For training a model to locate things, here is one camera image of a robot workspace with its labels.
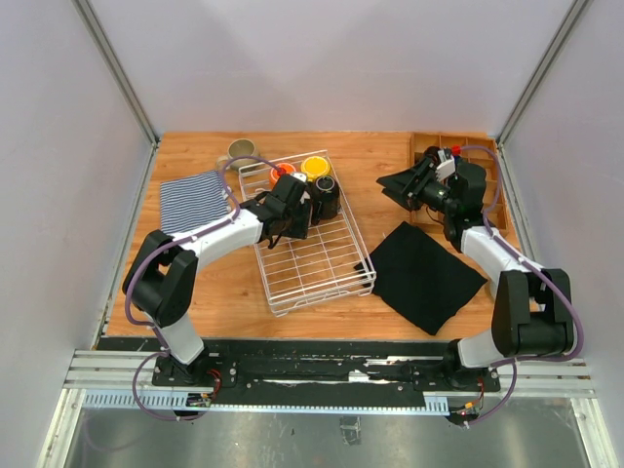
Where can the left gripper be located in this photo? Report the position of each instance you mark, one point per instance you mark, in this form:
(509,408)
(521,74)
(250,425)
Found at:
(301,228)

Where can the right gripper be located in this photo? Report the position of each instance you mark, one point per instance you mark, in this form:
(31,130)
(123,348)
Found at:
(409,180)

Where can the black faceted mug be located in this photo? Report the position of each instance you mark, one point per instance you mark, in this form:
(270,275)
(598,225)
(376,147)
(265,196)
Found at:
(325,195)

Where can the orange mug black handle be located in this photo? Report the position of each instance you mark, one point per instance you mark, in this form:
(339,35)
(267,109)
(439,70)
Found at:
(281,169)

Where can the yellow mug black handle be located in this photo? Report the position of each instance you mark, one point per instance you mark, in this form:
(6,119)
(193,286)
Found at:
(314,167)

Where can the beige stoneware mug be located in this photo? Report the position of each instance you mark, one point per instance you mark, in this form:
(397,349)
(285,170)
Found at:
(240,151)

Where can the light grey mug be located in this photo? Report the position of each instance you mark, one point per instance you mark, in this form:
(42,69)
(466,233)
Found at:
(492,287)

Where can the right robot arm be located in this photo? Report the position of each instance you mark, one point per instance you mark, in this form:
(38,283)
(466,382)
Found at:
(532,317)

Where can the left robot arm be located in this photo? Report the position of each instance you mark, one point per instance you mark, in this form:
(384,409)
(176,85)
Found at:
(162,278)

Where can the wooden compartment organizer box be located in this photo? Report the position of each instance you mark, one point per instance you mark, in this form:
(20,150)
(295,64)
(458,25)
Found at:
(499,216)

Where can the black cloth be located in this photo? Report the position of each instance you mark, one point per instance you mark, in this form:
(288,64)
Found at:
(420,279)

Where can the blue striped cloth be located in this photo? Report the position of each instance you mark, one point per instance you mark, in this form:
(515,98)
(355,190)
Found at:
(190,202)

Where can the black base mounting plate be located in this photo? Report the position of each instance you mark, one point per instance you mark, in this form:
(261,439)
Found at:
(324,373)

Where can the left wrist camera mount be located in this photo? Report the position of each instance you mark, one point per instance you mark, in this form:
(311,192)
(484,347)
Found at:
(303,179)

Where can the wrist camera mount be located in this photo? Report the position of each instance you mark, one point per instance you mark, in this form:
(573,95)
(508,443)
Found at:
(447,162)
(303,179)

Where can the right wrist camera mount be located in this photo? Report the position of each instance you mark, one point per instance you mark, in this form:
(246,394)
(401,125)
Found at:
(447,162)

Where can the white wire dish rack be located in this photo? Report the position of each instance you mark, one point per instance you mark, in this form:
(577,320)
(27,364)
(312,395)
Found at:
(331,263)

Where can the aluminium rail frame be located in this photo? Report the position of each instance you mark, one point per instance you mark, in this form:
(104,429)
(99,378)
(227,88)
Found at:
(123,380)

